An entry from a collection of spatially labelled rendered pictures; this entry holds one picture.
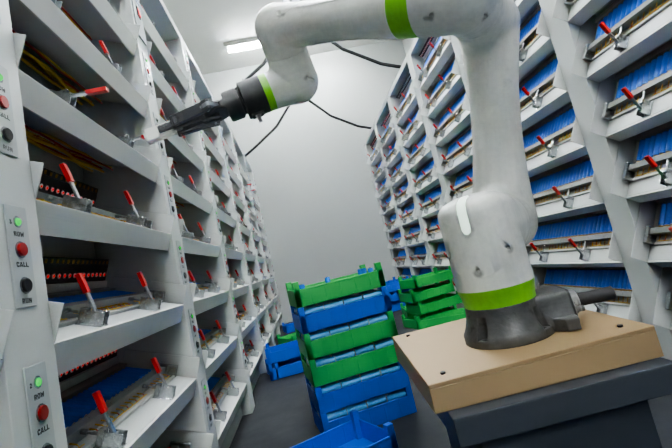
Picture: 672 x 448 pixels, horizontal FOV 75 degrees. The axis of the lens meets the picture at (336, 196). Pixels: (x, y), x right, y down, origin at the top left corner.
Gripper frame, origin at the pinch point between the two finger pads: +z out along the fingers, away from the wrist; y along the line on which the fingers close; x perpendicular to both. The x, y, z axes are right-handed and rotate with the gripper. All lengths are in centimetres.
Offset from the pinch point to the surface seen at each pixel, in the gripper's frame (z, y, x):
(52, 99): 7.4, -33.6, -2.6
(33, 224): 11, -44, -24
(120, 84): 4.6, 0.2, 14.8
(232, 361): 22, 88, -66
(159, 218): 11.5, 17.7, -15.1
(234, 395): 22, 69, -75
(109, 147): 8.3, -12.1, -4.2
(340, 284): -28, 40, -52
